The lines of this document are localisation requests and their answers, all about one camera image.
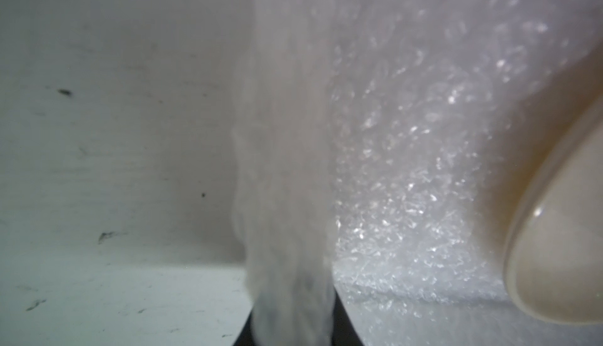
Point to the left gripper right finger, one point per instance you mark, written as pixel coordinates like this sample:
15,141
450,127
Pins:
343,333

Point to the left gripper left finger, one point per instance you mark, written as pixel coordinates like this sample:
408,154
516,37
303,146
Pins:
246,337

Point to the bubble plate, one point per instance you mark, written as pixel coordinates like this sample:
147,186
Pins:
382,148

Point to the cream dinner plate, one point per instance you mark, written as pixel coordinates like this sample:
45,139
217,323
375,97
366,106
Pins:
553,254

